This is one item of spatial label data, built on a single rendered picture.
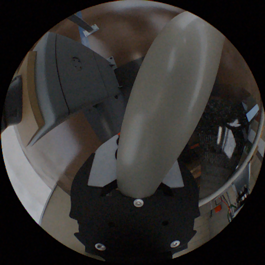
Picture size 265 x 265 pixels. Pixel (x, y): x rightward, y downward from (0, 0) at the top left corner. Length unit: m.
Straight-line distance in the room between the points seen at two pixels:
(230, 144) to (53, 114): 0.68
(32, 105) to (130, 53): 0.97
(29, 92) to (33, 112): 0.06
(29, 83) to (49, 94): 0.11
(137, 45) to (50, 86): 0.98
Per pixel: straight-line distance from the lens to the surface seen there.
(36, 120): 0.28
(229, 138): 0.53
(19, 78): 0.40
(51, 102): 0.25
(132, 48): 1.10
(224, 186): 0.44
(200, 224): 5.71
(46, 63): 0.31
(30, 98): 0.30
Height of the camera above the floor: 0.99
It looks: 63 degrees down
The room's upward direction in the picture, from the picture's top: 172 degrees counter-clockwise
